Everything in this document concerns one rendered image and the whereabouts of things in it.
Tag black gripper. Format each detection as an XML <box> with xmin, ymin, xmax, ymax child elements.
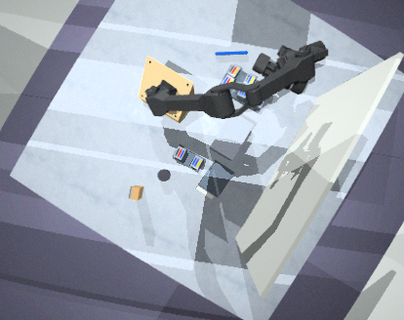
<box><xmin>252</xmin><ymin>53</ymin><xmax>307</xmax><ymax>95</ymax></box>

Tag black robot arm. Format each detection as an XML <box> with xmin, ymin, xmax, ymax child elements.
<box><xmin>145</xmin><ymin>41</ymin><xmax>328</xmax><ymax>119</ymax></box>

